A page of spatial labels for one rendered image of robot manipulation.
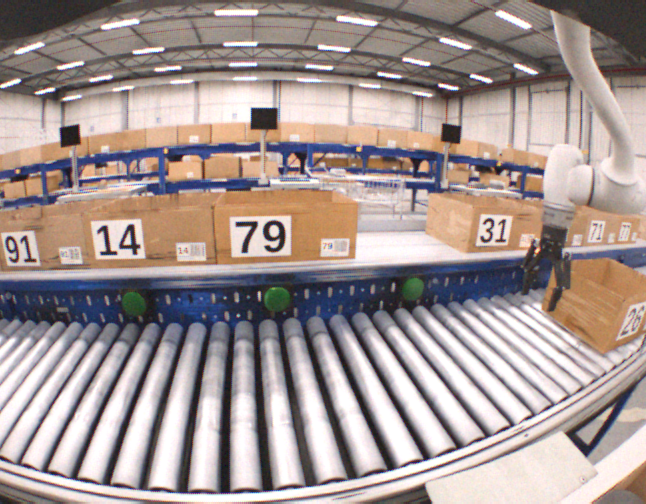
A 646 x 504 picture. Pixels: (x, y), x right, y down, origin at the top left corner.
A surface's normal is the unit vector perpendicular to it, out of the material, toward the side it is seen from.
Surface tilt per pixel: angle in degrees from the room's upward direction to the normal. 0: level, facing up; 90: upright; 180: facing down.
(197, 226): 91
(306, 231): 91
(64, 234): 91
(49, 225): 90
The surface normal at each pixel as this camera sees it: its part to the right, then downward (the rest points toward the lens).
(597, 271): 0.14, 0.31
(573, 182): -0.58, 0.26
